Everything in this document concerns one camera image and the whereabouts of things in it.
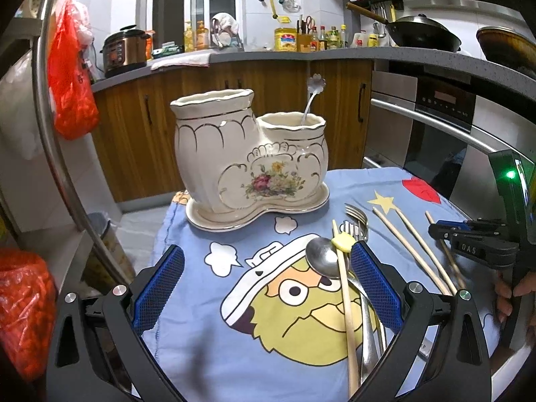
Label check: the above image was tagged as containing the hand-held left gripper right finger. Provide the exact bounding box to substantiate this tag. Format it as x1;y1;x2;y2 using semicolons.
349;241;491;402

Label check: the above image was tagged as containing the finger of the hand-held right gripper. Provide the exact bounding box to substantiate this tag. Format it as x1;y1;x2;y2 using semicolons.
427;220;509;241
449;234;520;267

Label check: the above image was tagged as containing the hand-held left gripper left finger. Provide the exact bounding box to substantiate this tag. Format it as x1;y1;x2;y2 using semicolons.
45;244;187;402

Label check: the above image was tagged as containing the plain wooden chopstick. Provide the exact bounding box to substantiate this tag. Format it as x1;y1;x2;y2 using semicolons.
394;208;460;294
424;211;468;290
372;207;453;296

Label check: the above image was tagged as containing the wooden chopstick with yellow charm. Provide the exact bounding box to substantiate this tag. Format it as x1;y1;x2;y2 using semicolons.
331;219;361;391

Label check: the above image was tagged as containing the stainless steel spoon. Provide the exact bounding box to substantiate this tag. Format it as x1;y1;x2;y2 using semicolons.
305;237;380;386

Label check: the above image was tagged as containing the stainless steel fork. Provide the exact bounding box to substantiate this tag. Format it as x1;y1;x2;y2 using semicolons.
340;221;384;356
344;203;386;367

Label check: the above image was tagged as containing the cream floral ceramic utensil holder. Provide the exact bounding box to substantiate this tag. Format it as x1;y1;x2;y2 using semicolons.
170;89;329;220

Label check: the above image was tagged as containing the person's right hand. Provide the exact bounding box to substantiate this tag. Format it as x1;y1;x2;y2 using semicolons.
493;270;536;324

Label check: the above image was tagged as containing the blue cartoon printed cloth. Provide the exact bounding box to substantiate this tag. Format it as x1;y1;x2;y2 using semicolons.
153;166;503;402

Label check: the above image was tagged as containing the cream ceramic saucer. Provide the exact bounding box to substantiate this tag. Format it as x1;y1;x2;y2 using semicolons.
185;184;331;232

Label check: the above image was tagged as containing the built-in steel oven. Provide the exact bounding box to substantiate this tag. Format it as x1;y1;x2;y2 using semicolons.
362;61;536;235

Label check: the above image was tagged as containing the red plastic bag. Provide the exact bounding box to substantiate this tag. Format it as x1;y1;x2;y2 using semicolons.
47;0;100;141
0;247;58;383

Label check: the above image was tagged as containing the brown cooking pot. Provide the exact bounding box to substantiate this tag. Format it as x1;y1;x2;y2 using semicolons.
475;25;536;70

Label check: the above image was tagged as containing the grey kitchen countertop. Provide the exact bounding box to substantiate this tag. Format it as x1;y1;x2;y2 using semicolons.
90;48;536;105

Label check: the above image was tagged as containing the row of condiment bottles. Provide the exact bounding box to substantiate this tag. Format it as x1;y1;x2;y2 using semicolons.
311;24;391;50

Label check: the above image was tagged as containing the white plastic bag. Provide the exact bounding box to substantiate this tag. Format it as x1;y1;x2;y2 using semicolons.
0;50;48;160

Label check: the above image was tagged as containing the white towel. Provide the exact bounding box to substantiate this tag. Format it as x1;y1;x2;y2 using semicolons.
150;52;211;71

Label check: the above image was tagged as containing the wooden kitchen cabinet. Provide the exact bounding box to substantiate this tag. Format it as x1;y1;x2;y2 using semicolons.
90;59;375;204

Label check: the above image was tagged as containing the knife block with scissors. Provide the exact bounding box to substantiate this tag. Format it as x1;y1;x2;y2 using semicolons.
296;15;320;53

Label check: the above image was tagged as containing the green box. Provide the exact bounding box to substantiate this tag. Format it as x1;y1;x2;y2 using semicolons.
152;44;183;59

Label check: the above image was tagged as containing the electric pressure cooker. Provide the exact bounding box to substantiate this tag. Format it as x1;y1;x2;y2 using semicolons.
102;25;152;78

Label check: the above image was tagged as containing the large yellow oil jug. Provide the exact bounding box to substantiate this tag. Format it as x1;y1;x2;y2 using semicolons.
274;27;299;53

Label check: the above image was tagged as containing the amber oil bottle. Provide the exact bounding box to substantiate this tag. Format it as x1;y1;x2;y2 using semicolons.
194;20;210;51

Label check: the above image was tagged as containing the white cloth on faucet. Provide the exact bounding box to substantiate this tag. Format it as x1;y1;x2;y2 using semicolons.
210;12;244;51

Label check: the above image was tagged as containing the curved chrome rail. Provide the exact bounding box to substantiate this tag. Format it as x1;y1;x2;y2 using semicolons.
32;0;139;298

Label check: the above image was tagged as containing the black wok with wooden handle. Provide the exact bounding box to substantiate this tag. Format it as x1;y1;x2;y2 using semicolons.
345;2;462;49

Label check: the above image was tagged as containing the flower-handled spoon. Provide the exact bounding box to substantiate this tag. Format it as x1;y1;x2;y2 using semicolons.
299;73;328;127

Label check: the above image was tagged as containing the yellow hose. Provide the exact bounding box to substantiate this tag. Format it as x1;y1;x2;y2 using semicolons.
268;0;291;24

